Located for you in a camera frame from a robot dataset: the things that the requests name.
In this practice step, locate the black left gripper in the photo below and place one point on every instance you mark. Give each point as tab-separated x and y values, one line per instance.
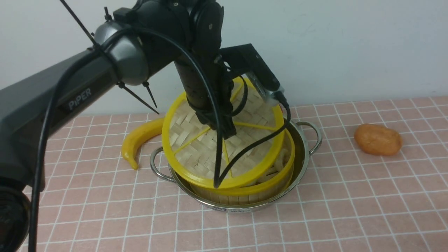
197	95

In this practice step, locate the yellow woven bamboo steamer lid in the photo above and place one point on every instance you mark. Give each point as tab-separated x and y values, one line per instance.
190	146

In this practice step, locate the yellow-rimmed bamboo steamer basket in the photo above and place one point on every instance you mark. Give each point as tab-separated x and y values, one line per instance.
270	184

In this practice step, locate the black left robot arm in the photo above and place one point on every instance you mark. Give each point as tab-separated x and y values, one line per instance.
130	47

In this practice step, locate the stainless steel pot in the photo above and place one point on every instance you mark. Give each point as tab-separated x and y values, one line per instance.
302	155

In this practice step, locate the yellow plastic banana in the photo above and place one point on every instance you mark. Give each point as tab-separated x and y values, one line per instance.
137	138

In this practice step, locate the orange-brown potato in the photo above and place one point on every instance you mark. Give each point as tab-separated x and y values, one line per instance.
378	140

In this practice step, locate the pink checked tablecloth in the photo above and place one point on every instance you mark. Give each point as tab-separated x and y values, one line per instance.
347	201

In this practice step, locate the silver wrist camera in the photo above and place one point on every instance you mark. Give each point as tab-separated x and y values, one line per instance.
245	60

